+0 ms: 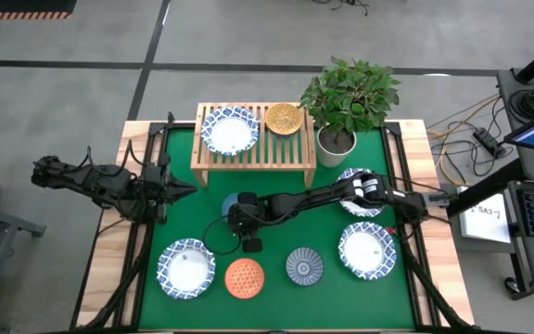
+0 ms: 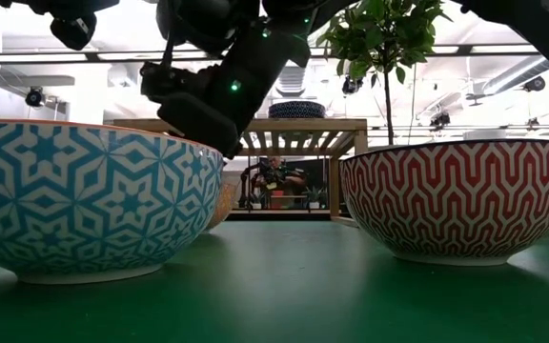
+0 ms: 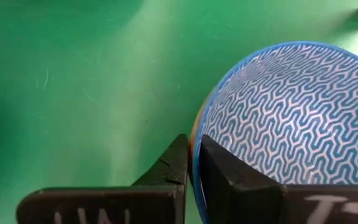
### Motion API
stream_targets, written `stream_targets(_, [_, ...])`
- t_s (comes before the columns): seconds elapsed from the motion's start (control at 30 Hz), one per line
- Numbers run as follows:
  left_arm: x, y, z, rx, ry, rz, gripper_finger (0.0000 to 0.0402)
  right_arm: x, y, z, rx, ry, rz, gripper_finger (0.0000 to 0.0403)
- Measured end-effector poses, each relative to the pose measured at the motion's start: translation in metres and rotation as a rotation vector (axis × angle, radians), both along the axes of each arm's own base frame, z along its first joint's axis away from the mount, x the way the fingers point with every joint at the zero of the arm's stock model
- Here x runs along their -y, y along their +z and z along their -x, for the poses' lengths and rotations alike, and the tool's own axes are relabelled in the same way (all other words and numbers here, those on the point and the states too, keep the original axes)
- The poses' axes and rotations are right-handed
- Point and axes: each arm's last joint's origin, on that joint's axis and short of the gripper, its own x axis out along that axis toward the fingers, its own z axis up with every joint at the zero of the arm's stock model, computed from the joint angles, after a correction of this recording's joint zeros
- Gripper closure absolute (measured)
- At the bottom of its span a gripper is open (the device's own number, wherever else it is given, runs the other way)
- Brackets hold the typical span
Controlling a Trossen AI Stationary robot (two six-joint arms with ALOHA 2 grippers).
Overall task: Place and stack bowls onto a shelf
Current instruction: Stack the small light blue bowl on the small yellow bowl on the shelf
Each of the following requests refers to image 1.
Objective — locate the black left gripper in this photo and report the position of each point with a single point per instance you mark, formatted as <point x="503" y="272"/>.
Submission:
<point x="153" y="190"/>

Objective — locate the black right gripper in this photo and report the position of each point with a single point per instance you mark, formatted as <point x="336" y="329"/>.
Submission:
<point x="248" y="218"/>

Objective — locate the blue speckled ceramic bowl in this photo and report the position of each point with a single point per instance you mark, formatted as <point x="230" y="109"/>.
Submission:
<point x="228" y="201"/>

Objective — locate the orange lattice ceramic bowl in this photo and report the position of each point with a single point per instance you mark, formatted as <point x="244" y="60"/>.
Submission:
<point x="244" y="278"/>

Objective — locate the blue white striped bowl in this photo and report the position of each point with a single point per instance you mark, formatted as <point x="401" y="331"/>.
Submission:
<point x="304" y="266"/>

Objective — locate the blue white patterned paper bowl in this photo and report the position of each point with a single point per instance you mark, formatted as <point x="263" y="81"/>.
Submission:
<point x="230" y="132"/>
<point x="364" y="211"/>
<point x="366" y="250"/>
<point x="186" y="269"/>

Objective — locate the yellow swirl ceramic bowl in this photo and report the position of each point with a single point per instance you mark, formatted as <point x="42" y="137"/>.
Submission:
<point x="283" y="119"/>

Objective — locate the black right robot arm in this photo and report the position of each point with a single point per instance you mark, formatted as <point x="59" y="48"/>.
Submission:
<point x="313" y="199"/>

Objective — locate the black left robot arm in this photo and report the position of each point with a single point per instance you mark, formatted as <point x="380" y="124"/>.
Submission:
<point x="100" y="183"/>

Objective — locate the slatted wooden shelf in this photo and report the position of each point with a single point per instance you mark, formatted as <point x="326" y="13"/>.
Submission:
<point x="271" y="153"/>

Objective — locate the white plant pot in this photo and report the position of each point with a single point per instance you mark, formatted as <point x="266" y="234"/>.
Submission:
<point x="323" y="155"/>

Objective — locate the green table mat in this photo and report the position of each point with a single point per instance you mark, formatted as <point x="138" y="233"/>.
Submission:
<point x="295" y="306"/>

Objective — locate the small red tag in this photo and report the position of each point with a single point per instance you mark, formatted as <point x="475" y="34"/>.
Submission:
<point x="390" y="230"/>

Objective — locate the green leafy plant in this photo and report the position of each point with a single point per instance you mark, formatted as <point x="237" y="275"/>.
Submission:
<point x="350" y="97"/>

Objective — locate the white labelled board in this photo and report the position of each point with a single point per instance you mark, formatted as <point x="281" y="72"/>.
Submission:
<point x="485" y="227"/>

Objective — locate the black diagonal beam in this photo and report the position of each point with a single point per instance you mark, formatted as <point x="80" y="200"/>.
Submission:
<point x="485" y="188"/>

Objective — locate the black orange hazard mat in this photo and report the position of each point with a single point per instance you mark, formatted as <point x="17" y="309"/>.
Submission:
<point x="16" y="5"/>

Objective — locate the black power strip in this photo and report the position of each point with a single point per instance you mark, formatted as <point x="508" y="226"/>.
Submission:
<point x="487" y="141"/>

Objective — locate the grey equipment cart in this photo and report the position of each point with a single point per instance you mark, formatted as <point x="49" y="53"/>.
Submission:
<point x="508" y="83"/>

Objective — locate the black aluminium table frame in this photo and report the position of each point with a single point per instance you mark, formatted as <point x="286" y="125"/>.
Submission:
<point x="137" y="297"/>

